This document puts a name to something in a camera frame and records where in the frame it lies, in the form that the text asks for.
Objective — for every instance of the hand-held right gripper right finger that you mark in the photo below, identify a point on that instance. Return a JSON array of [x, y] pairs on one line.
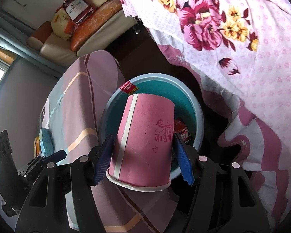
[[184, 160]]

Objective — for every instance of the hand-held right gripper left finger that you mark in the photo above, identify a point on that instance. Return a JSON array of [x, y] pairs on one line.
[[103, 160]]

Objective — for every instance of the yellow snack packet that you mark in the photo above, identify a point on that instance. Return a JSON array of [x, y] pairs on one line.
[[37, 146]]

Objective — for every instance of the yellow plastic bag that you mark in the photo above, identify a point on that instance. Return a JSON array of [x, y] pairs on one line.
[[59, 25]]

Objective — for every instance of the long orange cushion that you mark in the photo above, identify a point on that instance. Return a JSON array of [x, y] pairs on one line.
[[94, 24]]

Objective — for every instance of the small red packet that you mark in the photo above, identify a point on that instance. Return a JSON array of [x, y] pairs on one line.
[[129, 87]]

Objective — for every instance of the light blue waste bin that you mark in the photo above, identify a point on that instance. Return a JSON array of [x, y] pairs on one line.
[[160, 89]]

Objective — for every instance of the pink paper cup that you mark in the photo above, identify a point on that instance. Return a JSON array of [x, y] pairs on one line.
[[145, 138]]

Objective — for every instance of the red and black wrapper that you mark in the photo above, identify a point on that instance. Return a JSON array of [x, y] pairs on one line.
[[181, 129]]

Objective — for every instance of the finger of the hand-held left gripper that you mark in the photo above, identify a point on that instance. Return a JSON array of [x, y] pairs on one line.
[[55, 155]]

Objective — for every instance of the pink striped bedsheet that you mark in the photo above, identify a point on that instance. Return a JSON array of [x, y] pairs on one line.
[[75, 102]]

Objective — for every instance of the grey-blue curtain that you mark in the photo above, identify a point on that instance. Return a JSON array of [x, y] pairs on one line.
[[14, 43]]

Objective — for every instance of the cream leather sofa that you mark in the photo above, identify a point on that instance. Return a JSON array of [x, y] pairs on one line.
[[55, 48]]

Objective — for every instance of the floral pink blanket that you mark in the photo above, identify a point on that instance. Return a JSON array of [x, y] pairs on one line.
[[232, 29]]

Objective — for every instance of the red gift bag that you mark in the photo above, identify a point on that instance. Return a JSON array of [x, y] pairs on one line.
[[76, 7]]

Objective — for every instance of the pink and white quilt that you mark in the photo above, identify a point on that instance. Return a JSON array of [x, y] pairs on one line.
[[257, 138]]

